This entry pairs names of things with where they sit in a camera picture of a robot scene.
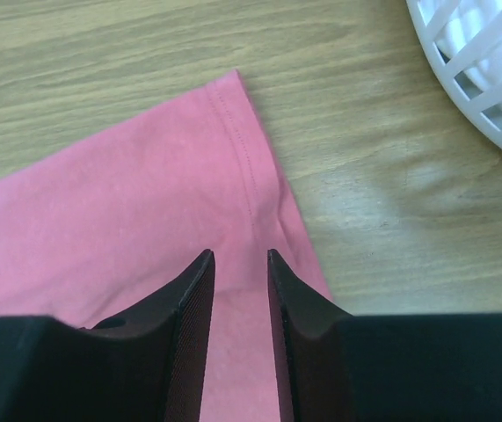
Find white laundry basket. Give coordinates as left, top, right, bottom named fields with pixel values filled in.
left=404, top=0, right=502, bottom=170

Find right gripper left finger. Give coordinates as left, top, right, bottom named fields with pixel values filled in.
left=0, top=250, right=214, bottom=421

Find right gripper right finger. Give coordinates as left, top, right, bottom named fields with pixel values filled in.
left=267, top=250, right=502, bottom=421

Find red t shirt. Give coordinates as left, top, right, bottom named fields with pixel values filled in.
left=0, top=71, right=329, bottom=421

